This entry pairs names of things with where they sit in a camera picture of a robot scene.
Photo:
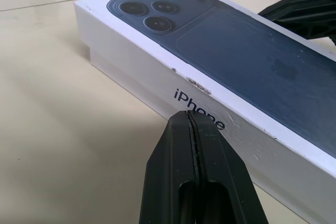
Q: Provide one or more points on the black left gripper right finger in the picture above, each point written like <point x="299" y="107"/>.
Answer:
<point x="225" y="176"/>

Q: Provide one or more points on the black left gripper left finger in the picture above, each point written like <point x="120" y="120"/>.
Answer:
<point x="165" y="169"/>

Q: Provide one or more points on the white phone box lid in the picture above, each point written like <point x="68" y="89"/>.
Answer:
<point x="236" y="58"/>

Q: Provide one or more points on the white phone box base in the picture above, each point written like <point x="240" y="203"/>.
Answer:
<point x="102" y="64"/>

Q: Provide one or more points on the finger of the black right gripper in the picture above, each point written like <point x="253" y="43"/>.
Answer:
<point x="288" y="11"/>

